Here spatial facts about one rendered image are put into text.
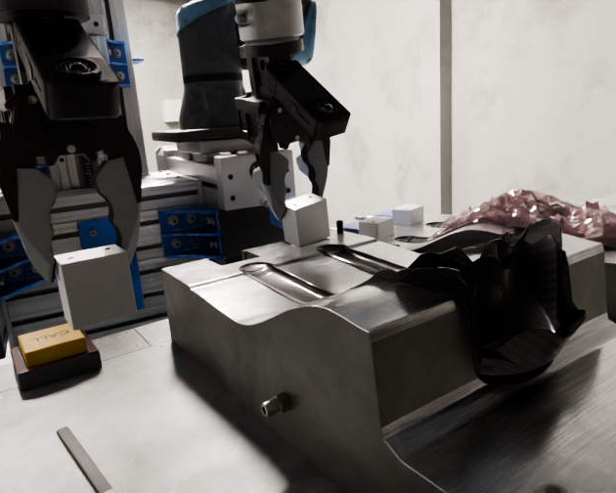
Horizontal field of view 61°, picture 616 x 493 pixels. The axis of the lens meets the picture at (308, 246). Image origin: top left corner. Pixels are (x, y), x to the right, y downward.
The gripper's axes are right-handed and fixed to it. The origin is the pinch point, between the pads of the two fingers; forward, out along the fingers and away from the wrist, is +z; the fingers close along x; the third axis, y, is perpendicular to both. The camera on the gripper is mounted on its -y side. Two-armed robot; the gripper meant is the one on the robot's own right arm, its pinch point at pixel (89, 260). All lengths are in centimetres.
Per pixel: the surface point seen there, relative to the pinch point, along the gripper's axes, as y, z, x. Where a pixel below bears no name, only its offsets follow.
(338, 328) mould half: -20.0, 2.5, -10.1
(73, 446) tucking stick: -1.6, 14.7, 4.0
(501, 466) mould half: -29.0, 9.0, -13.9
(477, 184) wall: 172, 43, -270
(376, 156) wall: 283, 29, -284
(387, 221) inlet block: 16, 7, -47
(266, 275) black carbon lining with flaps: 5.0, 6.8, -18.9
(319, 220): 9.9, 3.2, -30.0
